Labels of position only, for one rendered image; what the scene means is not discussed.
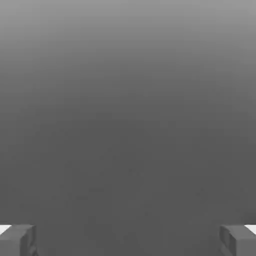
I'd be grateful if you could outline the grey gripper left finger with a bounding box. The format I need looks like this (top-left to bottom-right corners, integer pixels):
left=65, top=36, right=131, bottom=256
left=0, top=223, right=39, bottom=256

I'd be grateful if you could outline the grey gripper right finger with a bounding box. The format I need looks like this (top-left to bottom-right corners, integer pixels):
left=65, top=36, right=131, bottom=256
left=218, top=223, right=256, bottom=256

